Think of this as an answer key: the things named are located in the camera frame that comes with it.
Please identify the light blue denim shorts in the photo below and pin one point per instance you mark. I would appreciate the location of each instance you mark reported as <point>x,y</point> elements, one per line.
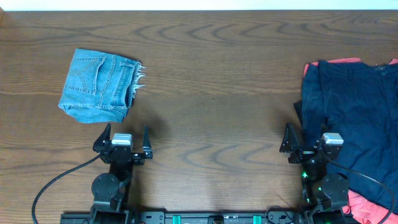
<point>100,87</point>

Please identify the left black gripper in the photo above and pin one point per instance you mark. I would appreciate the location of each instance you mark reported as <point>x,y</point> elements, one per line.
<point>138,160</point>

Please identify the red garment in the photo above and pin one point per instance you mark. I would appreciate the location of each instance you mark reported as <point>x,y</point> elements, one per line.
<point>363,205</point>

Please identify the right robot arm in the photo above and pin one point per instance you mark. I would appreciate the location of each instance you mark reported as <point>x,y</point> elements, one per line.
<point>325,193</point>

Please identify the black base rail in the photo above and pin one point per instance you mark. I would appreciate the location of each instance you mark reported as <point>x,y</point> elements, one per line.
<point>158,217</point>

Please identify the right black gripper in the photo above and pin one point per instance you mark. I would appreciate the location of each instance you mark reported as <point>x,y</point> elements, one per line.
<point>303,152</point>

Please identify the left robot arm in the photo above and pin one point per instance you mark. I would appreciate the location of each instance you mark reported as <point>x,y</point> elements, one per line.
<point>111,189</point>

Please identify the navy blue shorts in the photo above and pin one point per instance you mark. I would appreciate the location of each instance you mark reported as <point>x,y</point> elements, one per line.
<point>351,109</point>

